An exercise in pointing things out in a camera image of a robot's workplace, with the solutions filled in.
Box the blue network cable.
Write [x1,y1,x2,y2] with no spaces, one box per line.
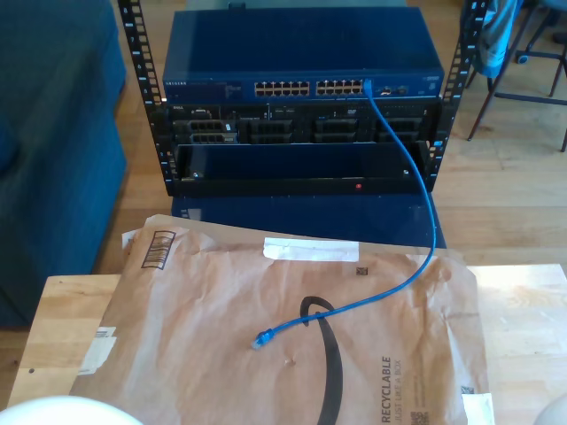
[251,78,439,352]

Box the dark blue rack base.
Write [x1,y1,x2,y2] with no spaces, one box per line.
[171,192,447,250]

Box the black rack server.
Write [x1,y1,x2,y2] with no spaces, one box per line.
[167,101,444,146]

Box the brown paper mailer with logo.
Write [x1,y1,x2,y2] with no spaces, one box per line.
[68,224,496,425]

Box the blue sofa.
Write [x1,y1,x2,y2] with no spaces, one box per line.
[0,0,128,331]

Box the black metal chair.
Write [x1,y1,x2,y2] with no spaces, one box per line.
[460,0,567,154]

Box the grey-blue jacket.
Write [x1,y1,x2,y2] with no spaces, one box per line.
[460,0,526,79]

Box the black rolling office chair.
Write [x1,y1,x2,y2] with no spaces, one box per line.
[516,0,567,66]

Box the blue network switch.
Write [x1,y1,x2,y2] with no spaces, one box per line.
[161,7,446,104]

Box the black server rack frame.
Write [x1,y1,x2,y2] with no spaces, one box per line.
[115,0,491,198]

